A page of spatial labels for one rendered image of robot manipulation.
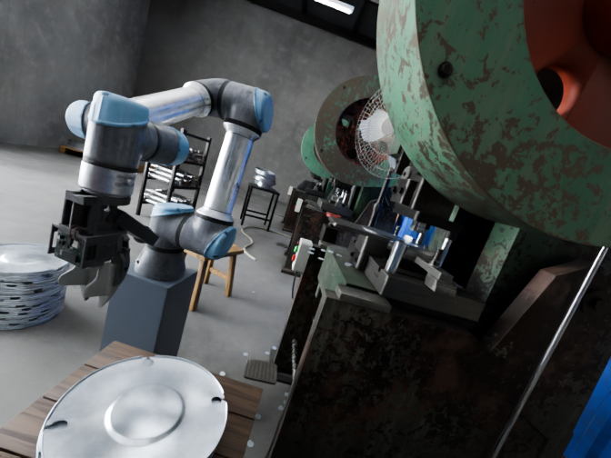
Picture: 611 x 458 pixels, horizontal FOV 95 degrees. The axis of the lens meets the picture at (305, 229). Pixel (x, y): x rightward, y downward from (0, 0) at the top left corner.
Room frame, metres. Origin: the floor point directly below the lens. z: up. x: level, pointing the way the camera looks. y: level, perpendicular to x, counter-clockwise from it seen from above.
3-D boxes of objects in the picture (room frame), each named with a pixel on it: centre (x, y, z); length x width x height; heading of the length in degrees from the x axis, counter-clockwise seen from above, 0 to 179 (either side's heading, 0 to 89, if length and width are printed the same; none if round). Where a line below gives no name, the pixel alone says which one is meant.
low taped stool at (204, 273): (1.59, 0.50, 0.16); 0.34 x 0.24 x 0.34; 158
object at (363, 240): (0.94, -0.20, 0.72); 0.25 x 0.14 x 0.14; 97
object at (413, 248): (0.96, -0.37, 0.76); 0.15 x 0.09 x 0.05; 7
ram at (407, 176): (0.96, -0.33, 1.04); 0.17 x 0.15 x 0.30; 97
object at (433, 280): (0.80, -0.39, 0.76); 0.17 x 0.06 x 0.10; 7
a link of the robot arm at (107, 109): (0.45, 0.33, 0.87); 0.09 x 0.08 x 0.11; 173
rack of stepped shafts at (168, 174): (2.87, 1.47, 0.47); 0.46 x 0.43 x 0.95; 77
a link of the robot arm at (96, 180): (0.45, 0.33, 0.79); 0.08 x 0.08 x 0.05
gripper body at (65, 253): (0.44, 0.34, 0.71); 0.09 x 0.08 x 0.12; 169
